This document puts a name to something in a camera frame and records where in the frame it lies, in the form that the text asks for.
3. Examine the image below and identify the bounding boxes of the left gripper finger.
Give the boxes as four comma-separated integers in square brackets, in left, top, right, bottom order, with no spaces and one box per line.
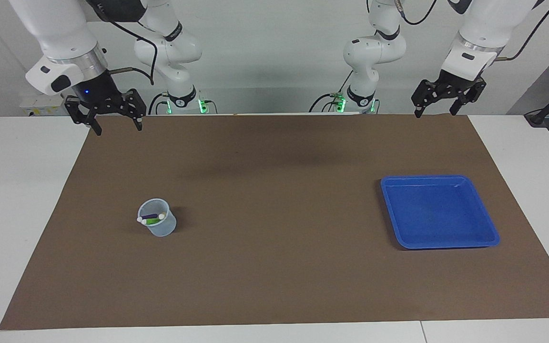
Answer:
[411,80,443,119]
[449,80,488,117]

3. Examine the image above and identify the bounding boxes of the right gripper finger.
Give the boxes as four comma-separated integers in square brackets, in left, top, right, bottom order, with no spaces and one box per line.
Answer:
[121,89,148,132]
[64,94,102,137]

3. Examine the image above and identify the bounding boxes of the blue plastic tray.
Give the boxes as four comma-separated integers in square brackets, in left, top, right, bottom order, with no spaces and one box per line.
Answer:
[380,174,500,250]

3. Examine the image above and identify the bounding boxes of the clear plastic cup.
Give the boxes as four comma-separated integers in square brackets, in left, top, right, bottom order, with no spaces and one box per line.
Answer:
[137,198,177,237]

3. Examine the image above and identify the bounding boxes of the brown table mat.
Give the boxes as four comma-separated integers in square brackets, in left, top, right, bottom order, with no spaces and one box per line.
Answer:
[0,113,549,331]

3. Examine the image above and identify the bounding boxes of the black base cable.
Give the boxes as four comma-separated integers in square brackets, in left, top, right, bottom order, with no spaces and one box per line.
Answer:
[309,71,354,113]
[148,92,170,115]

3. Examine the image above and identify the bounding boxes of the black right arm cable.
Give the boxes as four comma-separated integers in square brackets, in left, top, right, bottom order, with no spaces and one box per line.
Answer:
[86,0,157,86]

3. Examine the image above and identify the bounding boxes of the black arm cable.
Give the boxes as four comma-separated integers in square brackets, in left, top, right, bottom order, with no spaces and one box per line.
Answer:
[86,0,157,86]
[394,0,549,62]

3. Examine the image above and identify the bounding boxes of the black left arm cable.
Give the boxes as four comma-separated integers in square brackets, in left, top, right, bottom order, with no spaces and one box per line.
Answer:
[394,0,549,62]

